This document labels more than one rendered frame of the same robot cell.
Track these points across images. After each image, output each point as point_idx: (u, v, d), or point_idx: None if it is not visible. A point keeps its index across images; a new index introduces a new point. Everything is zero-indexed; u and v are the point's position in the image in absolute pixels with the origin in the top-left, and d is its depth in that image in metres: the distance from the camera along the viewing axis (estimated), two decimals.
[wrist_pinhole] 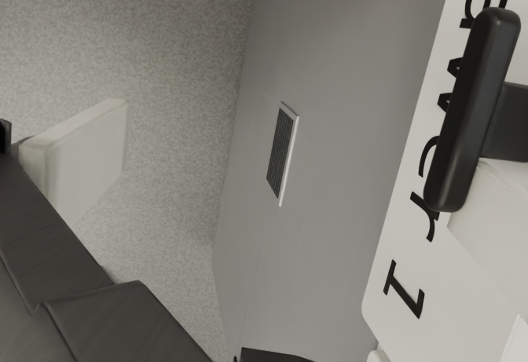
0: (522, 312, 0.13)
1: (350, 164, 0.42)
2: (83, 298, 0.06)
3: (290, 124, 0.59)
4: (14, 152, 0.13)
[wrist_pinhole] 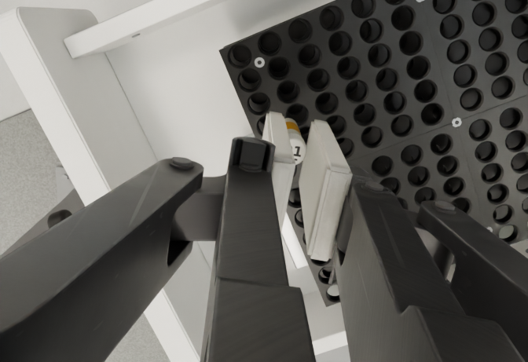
0: (306, 239, 0.15)
1: None
2: (247, 283, 0.07)
3: None
4: (241, 164, 0.15)
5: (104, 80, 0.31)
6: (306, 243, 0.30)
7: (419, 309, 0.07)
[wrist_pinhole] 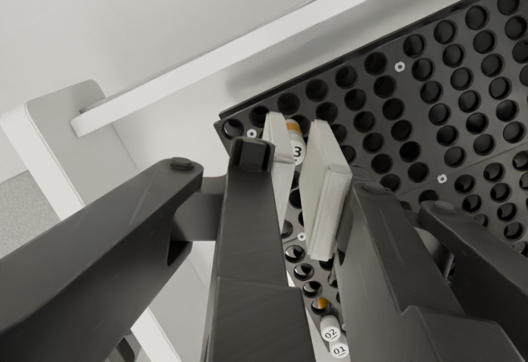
0: (306, 239, 0.15)
1: None
2: (247, 283, 0.07)
3: None
4: (241, 164, 0.15)
5: (109, 148, 0.33)
6: (306, 294, 0.31)
7: (419, 309, 0.07)
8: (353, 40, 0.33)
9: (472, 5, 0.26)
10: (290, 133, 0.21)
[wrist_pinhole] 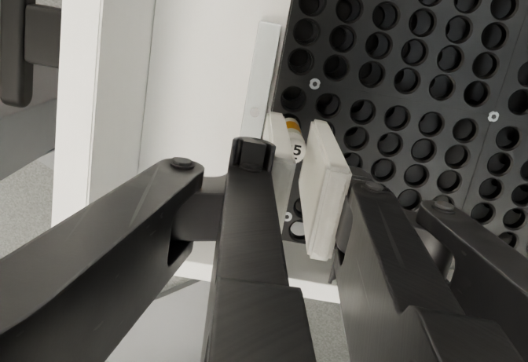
0: (306, 239, 0.15)
1: None
2: (247, 283, 0.07)
3: None
4: (241, 164, 0.15)
5: None
6: None
7: (419, 309, 0.07)
8: None
9: None
10: None
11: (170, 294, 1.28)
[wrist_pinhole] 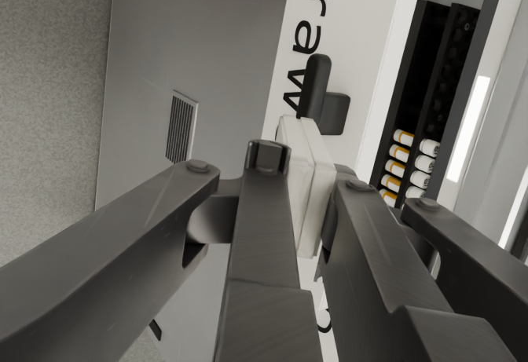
0: None
1: None
2: (257, 285, 0.07)
3: (189, 110, 0.72)
4: (256, 166, 0.15)
5: None
6: (414, 163, 0.40)
7: (409, 308, 0.07)
8: None
9: None
10: (417, 171, 0.40)
11: None
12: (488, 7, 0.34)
